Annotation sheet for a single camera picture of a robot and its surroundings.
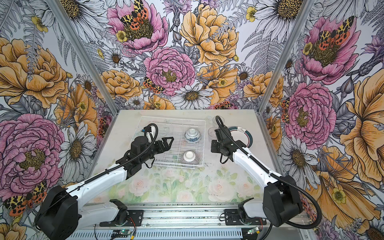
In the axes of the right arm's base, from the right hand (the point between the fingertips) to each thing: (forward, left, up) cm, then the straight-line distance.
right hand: (215, 149), depth 86 cm
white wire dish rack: (+25, +25, -10) cm, 37 cm away
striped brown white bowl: (-2, +15, -5) cm, 16 cm away
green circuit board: (-36, +48, -12) cm, 61 cm away
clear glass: (+26, -2, -4) cm, 26 cm away
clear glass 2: (+18, 0, -6) cm, 19 cm away
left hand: (+2, +26, +5) cm, 27 cm away
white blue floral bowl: (+15, +13, -5) cm, 20 cm away
